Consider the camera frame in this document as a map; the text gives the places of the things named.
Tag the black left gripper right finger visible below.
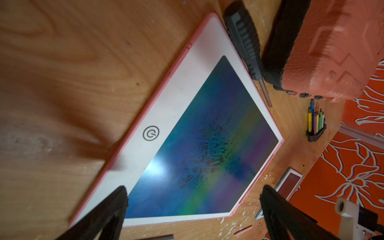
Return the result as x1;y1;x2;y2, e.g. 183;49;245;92
260;185;338;240

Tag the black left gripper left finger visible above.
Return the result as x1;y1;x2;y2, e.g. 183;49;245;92
57;186;129;240

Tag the blue framed tablet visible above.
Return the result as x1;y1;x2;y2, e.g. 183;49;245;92
254;166;304;220

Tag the pink framed writing tablet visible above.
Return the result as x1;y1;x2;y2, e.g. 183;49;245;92
70;13;284;227

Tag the red plastic tool case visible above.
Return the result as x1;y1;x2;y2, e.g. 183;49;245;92
263;1;384;102

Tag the black handled small screwdriver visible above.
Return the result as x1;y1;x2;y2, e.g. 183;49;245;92
224;1;273;108

